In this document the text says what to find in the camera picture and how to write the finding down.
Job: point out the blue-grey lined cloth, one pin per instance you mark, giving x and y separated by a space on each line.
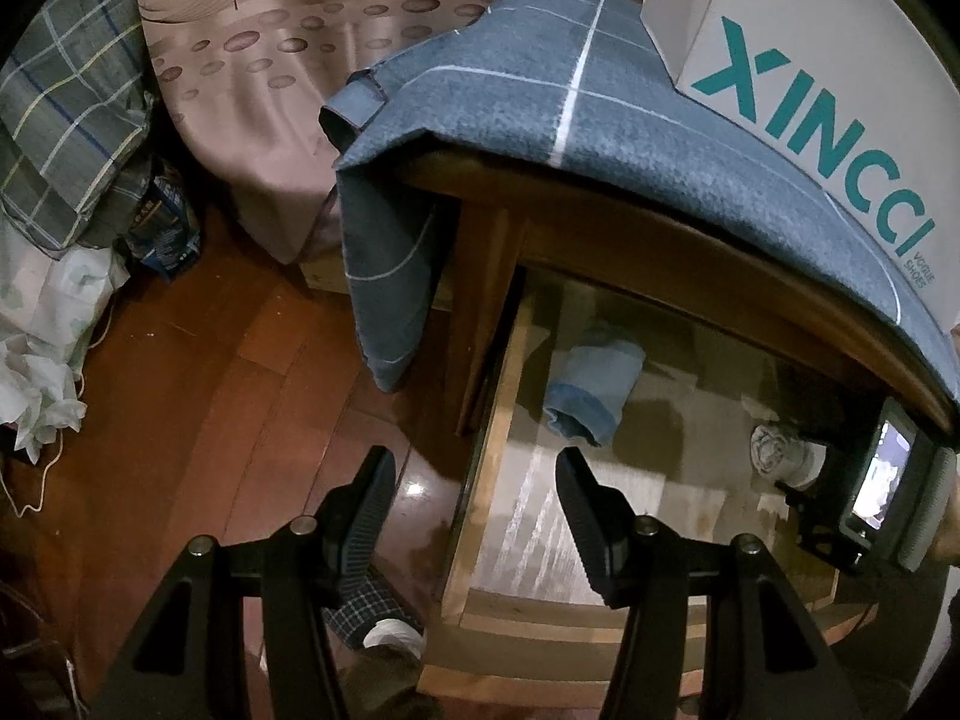
600 127

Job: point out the wooden drawer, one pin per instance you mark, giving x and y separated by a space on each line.
525 510

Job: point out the plaid grey blanket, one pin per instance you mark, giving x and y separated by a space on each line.
67 105

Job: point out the wooden nightstand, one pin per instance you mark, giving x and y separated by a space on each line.
487 277

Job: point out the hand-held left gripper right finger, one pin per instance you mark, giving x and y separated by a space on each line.
581 525

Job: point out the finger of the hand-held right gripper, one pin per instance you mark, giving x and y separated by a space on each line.
817 517

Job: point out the white floral cloth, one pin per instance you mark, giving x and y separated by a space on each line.
45 300

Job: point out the leaf print bed sheet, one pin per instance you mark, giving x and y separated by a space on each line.
262 127

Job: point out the dark blue packet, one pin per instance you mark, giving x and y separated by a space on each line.
161 225

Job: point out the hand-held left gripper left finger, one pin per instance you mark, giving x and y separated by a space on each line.
375 510

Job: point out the dark plaid slipper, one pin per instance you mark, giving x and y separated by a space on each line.
375 600

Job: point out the white shoe box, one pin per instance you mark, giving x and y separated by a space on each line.
787 15

